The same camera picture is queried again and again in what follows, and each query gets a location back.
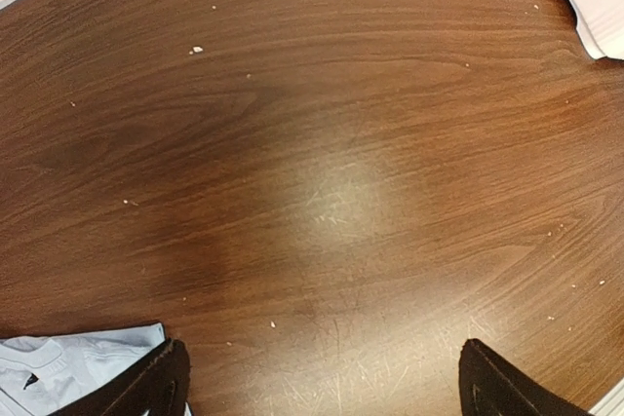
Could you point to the light blue printed t-shirt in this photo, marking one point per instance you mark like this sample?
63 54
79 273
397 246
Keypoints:
42 374

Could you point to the front aluminium frame rail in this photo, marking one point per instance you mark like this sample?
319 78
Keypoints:
612 404

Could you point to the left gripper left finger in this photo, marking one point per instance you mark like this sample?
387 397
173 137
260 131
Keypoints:
157 384

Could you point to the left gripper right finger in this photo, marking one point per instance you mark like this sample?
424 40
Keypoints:
491 385

